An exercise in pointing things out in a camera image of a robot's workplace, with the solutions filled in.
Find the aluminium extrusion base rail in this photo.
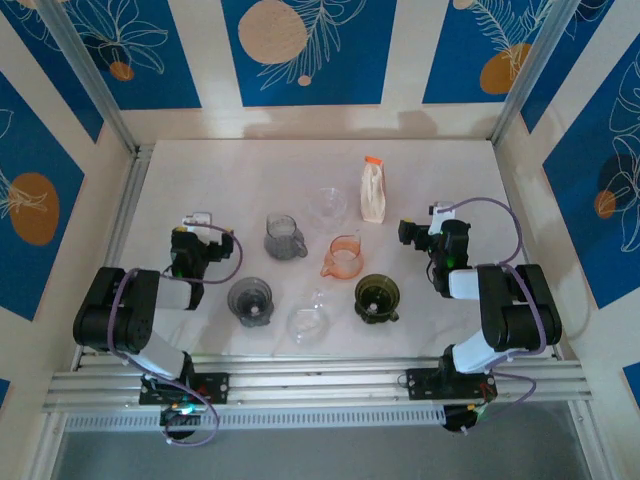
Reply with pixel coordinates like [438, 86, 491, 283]
[42, 355, 594, 415]

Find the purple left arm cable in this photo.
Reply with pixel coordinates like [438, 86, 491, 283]
[110, 224, 245, 447]

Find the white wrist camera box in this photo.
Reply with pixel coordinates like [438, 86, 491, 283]
[428, 201, 456, 234]
[180, 211, 213, 230]

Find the coffee filter bag orange top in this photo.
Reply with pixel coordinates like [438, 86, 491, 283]
[359, 154, 389, 224]

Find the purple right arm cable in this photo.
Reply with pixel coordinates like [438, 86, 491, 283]
[432, 197, 546, 436]

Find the black controller box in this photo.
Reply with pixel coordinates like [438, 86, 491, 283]
[442, 404, 482, 436]
[159, 405, 201, 441]

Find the smoky grey glass server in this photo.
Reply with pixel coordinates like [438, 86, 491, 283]
[263, 213, 310, 261]

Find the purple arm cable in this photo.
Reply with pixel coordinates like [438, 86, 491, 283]
[110, 224, 245, 447]
[432, 197, 546, 436]

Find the clear coffee dripper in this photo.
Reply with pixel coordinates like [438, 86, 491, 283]
[285, 288, 332, 347]

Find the aluminium side rail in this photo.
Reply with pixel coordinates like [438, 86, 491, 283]
[492, 141, 566, 361]
[74, 143, 155, 371]

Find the aluminium frame leg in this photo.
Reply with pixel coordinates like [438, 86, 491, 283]
[567, 399, 604, 480]
[27, 413, 69, 480]

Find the orange glass server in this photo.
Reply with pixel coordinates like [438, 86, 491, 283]
[319, 230, 366, 281]

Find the aluminium frame post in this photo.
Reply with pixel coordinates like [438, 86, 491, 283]
[37, 0, 141, 154]
[489, 0, 576, 146]

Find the olive green coffee dripper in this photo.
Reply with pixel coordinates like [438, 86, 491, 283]
[353, 273, 401, 325]

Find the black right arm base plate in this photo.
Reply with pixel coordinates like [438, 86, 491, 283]
[405, 367, 498, 401]

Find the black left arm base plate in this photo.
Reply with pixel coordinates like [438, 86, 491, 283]
[138, 372, 231, 407]

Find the smoky grey coffee dripper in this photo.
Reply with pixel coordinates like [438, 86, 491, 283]
[227, 277, 275, 329]

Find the white slotted cable duct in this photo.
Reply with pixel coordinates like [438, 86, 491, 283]
[64, 403, 447, 432]

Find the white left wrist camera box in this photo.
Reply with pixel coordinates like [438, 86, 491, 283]
[180, 211, 213, 230]

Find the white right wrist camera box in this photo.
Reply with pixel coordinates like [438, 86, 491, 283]
[428, 201, 456, 234]

